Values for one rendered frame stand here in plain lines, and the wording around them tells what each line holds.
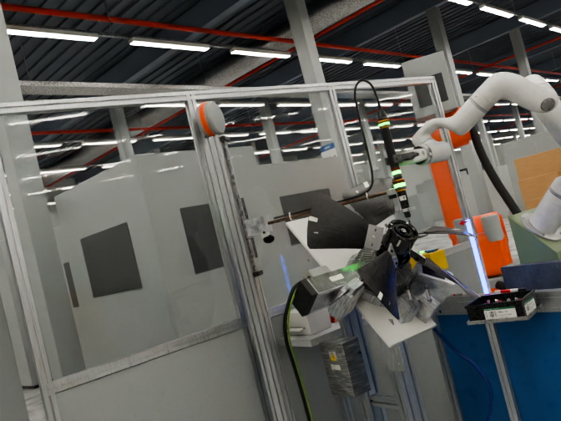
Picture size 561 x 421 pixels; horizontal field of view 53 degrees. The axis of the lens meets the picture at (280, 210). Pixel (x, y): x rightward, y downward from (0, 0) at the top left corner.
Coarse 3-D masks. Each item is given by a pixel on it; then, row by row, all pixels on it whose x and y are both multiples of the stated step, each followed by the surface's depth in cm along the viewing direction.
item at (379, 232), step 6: (372, 228) 214; (378, 228) 214; (366, 234) 214; (372, 234) 214; (378, 234) 214; (366, 240) 214; (372, 240) 214; (378, 240) 214; (366, 246) 214; (372, 246) 214; (378, 246) 214
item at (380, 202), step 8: (360, 184) 240; (368, 184) 239; (376, 184) 237; (384, 184) 236; (392, 184) 235; (352, 192) 238; (368, 192) 235; (376, 192) 234; (368, 200) 233; (376, 200) 231; (384, 200) 229; (392, 200) 228; (360, 208) 232; (368, 208) 231; (376, 208) 228; (384, 208) 227; (392, 208) 225; (368, 216) 228; (376, 216) 227; (384, 216) 224; (376, 224) 225
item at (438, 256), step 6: (426, 252) 262; (432, 252) 258; (438, 252) 259; (444, 252) 262; (432, 258) 256; (438, 258) 259; (444, 258) 261; (414, 264) 265; (438, 264) 258; (444, 264) 260
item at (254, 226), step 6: (264, 216) 239; (246, 222) 241; (252, 222) 240; (258, 222) 239; (264, 222) 239; (246, 228) 241; (252, 228) 240; (258, 228) 240; (264, 228) 239; (270, 228) 243; (246, 234) 243; (252, 234) 241; (258, 234) 245
